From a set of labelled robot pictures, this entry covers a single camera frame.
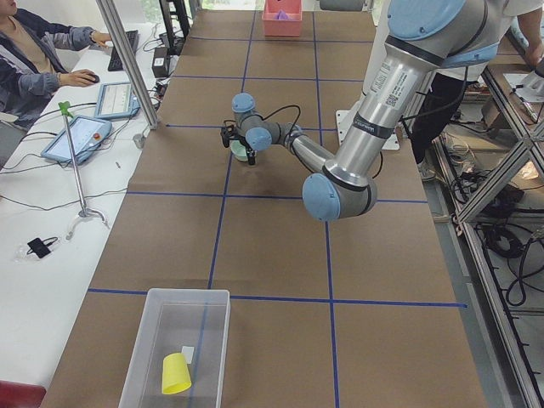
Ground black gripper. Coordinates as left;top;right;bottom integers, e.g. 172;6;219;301
237;133;256;166

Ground mint green bowl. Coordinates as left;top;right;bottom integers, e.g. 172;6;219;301
230;140;248;162

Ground purple microfiber cloth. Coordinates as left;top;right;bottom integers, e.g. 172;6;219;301
275;10;290;20

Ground yellow plastic cup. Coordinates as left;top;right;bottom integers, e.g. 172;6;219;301
161;352;192;395

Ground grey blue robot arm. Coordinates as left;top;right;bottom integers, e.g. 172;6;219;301
221;1;505;221

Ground black power adapter box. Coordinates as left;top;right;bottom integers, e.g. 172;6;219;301
151;46;171;78

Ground clear plastic storage box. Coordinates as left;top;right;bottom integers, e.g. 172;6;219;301
119;288;230;407

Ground seated person right hand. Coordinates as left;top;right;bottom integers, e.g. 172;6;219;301
64;70;95;88

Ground seated person left hand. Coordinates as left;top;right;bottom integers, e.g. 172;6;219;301
90;31;112;48

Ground pink plastic tray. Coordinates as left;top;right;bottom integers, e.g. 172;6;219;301
262;0;303;37

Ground upper teach pendant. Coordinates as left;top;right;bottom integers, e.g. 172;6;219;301
94;82;140;120

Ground teach pendant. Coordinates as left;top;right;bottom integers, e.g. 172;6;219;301
94;82;140;120
41;116;112;164

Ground black keyboard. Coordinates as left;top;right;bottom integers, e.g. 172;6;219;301
107;29;140;72

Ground lower teach pendant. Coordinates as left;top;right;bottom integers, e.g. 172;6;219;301
41;116;112;164

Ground white label sticker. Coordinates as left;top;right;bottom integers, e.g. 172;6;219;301
181;345;195;365

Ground standing person black trousers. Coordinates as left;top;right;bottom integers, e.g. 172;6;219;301
410;0;543;182

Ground small black device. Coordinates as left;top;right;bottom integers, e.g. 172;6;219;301
26;236;59;258

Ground seated person grey jacket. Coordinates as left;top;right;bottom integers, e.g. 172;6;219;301
1;1;96;130

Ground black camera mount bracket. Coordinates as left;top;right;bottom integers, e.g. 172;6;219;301
220;121;238;148

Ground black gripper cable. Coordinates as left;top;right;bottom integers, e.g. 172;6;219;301
258;105;303;128

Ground green handled reach grabber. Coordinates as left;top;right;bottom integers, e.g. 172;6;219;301
59;101;110;241

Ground aluminium frame post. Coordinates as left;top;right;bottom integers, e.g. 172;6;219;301
96;0;159;130

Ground aluminium frame rail structure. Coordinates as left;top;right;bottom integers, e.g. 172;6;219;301
435;61;543;407

